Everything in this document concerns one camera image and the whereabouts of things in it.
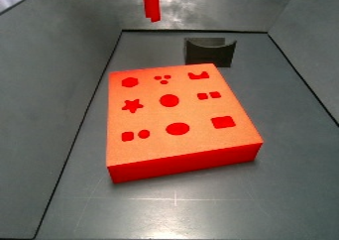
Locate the red arch bar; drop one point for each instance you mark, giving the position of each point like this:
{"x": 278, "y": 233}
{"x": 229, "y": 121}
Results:
{"x": 153, "y": 10}

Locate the red foam shape-hole board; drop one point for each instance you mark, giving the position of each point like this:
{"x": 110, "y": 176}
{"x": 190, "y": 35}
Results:
{"x": 175, "y": 121}

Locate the black curved fixture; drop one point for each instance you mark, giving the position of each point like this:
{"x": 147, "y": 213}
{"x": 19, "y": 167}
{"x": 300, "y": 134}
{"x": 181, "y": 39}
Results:
{"x": 210, "y": 50}

